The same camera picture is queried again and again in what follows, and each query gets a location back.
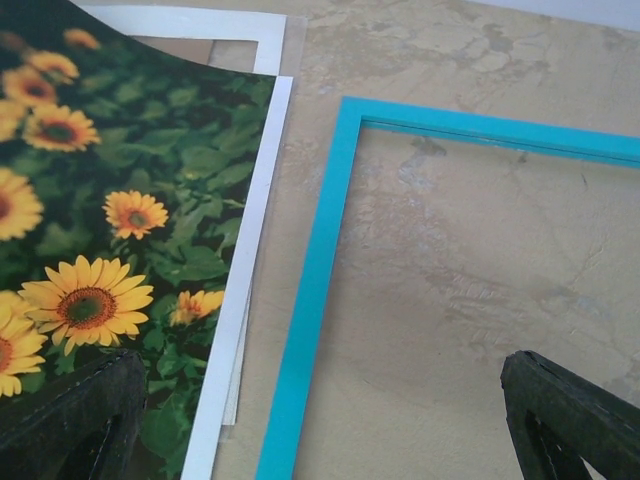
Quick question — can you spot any sunflower photo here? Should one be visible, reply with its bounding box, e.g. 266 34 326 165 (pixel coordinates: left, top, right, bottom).
1 1 275 479

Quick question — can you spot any teal wooden picture frame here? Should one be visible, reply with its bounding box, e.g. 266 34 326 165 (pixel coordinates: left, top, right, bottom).
255 96 639 479

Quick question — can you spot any clear glass pane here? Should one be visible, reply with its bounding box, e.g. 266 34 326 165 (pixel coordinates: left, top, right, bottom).
191 11 307 442

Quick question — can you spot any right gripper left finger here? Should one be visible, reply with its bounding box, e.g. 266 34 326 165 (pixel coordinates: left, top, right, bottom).
1 350 147 479

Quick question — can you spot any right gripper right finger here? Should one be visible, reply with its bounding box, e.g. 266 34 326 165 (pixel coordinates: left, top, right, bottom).
500 351 639 479

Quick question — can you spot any brown frame backing board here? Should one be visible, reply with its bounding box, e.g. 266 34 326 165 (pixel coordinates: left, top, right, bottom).
134 36 258 73

